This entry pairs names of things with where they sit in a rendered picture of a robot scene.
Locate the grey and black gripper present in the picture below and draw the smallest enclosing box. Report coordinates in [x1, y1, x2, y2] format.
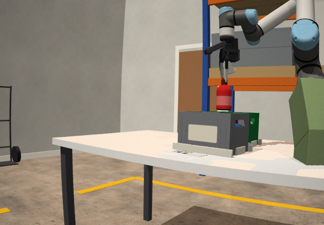
[219, 36, 240, 82]

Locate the red bottle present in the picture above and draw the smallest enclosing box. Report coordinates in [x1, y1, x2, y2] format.
[216, 77, 232, 111]

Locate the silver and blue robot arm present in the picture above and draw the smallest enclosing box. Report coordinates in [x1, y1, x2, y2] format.
[219, 0, 324, 83]

